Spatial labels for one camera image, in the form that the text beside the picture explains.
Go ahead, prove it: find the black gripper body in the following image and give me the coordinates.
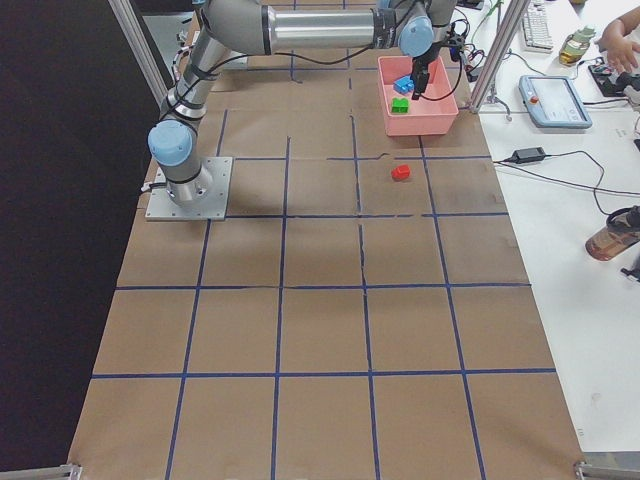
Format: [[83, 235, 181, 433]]
[[441, 20, 468, 63]]

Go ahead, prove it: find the blue toy block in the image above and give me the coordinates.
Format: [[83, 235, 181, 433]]
[[393, 75, 414, 95]]

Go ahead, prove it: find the green toy block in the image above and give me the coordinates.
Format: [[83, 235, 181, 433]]
[[391, 97, 409, 114]]

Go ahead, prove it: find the red toy block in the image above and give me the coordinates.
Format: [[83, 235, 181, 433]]
[[391, 164, 411, 181]]

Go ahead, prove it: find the person's hand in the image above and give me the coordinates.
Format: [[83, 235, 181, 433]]
[[597, 8, 639, 73]]

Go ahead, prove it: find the white keyboard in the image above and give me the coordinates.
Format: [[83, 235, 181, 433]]
[[521, 1, 554, 54]]

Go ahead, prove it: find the teach pendant tablet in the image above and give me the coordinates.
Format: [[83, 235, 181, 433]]
[[518, 75, 592, 130]]

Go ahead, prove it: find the green-capped bottle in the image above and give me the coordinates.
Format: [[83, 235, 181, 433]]
[[558, 25, 596, 66]]

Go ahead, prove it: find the black power adapter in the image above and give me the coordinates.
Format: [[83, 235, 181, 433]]
[[511, 147, 547, 164]]

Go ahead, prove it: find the brown drink bottle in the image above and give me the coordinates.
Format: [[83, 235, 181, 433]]
[[585, 206, 639, 261]]

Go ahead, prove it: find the aluminium frame post right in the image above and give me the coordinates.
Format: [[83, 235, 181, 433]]
[[469, 0, 529, 113]]

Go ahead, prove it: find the aluminium frame post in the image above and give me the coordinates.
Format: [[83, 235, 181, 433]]
[[469, 0, 529, 113], [108, 0, 168, 105]]

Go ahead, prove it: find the black power cable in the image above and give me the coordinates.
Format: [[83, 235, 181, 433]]
[[492, 150, 640, 216]]

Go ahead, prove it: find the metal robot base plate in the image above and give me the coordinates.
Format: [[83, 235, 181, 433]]
[[145, 156, 234, 221]]

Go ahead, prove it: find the aluminium frame post left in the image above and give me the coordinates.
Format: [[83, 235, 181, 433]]
[[108, 0, 168, 105]]

